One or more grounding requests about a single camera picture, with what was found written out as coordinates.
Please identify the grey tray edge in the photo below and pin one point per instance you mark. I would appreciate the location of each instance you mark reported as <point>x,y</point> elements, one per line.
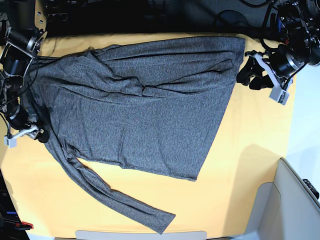
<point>96,235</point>

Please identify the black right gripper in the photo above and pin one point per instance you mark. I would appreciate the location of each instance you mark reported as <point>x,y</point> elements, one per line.
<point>18,118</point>

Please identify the white plastic bin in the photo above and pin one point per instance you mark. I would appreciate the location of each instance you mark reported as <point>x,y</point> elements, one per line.
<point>284,209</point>

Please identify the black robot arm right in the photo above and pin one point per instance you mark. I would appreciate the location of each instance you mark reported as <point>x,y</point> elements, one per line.
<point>24,37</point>

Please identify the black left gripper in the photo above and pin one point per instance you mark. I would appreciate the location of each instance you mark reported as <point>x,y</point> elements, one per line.
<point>282,63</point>

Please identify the black remote control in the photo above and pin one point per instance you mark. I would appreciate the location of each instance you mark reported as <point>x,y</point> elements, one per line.
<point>312,188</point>

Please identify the black round chair base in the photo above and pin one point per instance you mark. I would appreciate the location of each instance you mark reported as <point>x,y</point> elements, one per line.
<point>230,18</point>

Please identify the red black clamp left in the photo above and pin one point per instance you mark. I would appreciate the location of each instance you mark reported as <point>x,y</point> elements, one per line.
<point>23,226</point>

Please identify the grey long-sleeve T-shirt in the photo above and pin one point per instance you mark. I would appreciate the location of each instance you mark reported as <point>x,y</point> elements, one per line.
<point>154,107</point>

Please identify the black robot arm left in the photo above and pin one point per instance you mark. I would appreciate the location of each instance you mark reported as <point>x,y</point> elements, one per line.
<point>297,25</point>

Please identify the black power strip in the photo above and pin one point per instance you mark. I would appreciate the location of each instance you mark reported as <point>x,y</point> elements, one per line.
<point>57,17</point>

